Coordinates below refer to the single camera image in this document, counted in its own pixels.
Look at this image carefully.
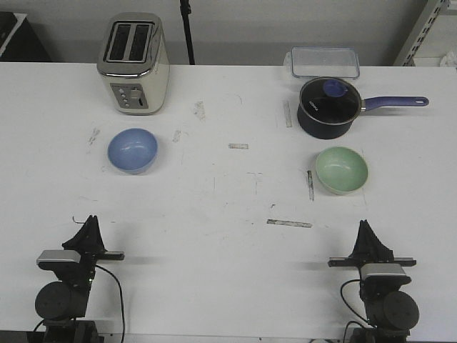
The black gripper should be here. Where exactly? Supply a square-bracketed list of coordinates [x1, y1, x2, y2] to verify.
[328, 220, 416, 302]
[53, 215, 125, 289]

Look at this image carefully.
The green bowl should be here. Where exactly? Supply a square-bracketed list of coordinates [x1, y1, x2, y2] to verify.
[315, 146, 368, 195]

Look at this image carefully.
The blue bowl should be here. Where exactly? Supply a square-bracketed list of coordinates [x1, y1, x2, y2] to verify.
[107, 128, 159, 174]

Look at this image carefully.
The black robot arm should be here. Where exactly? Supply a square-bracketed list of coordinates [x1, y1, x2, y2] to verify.
[328, 220, 419, 342]
[35, 215, 126, 342]

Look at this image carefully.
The glass pot lid blue knob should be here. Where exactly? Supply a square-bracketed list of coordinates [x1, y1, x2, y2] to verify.
[299, 77, 361, 124]

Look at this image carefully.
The cream and chrome toaster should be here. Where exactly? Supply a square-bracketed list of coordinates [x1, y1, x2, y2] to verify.
[96, 12, 170, 115]

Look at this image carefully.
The clear plastic food container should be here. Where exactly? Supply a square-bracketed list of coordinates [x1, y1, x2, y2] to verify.
[283, 46, 360, 79]

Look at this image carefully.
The white crumpled cloth on shelf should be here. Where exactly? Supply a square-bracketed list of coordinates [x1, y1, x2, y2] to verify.
[440, 50, 457, 68]

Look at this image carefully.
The grey metal shelf upright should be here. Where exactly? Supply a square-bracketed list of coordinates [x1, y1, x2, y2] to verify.
[393, 1, 456, 66]

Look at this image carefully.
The black tripod pole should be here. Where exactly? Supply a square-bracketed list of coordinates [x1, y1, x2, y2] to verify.
[179, 0, 195, 65]

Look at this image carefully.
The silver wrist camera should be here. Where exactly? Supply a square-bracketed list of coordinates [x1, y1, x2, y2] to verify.
[360, 263, 407, 280]
[36, 250, 81, 271]

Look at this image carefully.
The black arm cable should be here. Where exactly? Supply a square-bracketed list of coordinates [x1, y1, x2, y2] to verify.
[339, 279, 376, 340]
[93, 264, 126, 341]

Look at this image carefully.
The dark blue saucepan with handle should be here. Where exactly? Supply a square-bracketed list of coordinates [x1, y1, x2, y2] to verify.
[297, 76, 429, 139]

